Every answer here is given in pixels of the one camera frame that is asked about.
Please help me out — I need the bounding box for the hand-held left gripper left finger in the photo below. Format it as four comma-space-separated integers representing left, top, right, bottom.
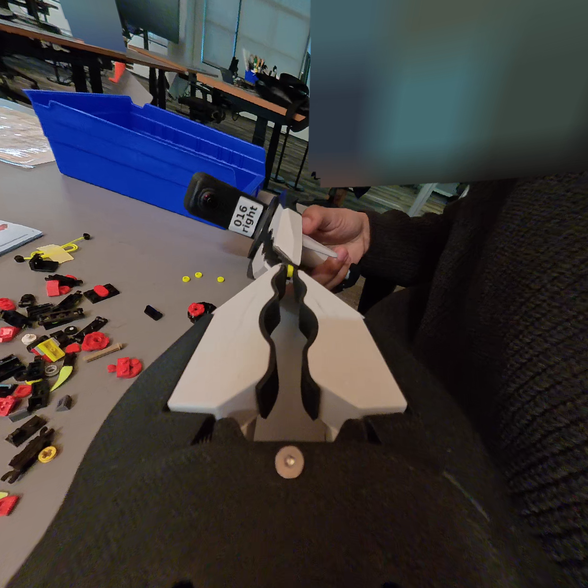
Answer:
167, 265, 286, 441

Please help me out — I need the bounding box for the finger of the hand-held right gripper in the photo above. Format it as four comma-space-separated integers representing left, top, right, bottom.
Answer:
270, 206, 305, 269
248, 230, 285, 281

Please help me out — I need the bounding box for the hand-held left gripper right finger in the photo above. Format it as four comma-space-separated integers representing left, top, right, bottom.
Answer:
292, 269, 408, 443

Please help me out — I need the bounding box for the person's right forearm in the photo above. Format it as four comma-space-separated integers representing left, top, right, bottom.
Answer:
358, 209, 465, 295

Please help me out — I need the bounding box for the red rounded lego plate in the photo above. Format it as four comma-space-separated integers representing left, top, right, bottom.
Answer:
107, 357, 143, 379

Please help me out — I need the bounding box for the tan lego axle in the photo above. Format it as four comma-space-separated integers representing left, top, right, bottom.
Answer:
83, 344, 125, 363

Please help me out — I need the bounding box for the black lego hinge plate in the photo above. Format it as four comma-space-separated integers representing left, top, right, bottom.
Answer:
73, 316, 109, 343

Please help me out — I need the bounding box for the pile of lego pieces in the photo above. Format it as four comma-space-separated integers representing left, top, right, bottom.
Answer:
0, 273, 85, 517

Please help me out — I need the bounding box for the person's right hand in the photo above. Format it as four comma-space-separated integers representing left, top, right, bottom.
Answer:
301, 204, 370, 290

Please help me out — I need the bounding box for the blue plastic bin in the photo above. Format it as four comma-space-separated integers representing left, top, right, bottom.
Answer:
23, 89, 267, 229

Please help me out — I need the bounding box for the black bag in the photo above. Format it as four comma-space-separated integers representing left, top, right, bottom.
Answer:
255, 73, 309, 115

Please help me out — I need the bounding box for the white panel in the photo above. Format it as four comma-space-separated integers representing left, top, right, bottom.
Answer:
120, 73, 154, 107

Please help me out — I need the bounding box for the black plate with red tile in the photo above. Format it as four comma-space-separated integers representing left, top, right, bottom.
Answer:
84, 283, 121, 304

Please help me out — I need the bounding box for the pale yellow sticker sheet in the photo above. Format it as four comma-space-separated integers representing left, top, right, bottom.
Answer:
37, 244, 75, 263

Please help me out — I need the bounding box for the person's black knit sweater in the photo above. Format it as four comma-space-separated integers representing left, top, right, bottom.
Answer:
363, 172, 588, 588

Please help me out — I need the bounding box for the dark monitor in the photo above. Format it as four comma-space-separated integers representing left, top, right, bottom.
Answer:
115, 0, 180, 44

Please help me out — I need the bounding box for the instruction booklet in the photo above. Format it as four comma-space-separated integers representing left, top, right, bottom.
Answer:
0, 220, 44, 256

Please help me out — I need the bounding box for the clear plastic bag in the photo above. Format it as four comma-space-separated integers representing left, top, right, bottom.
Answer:
0, 105, 57, 169

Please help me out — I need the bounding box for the long wooden-top table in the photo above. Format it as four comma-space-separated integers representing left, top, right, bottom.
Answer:
0, 21, 194, 99

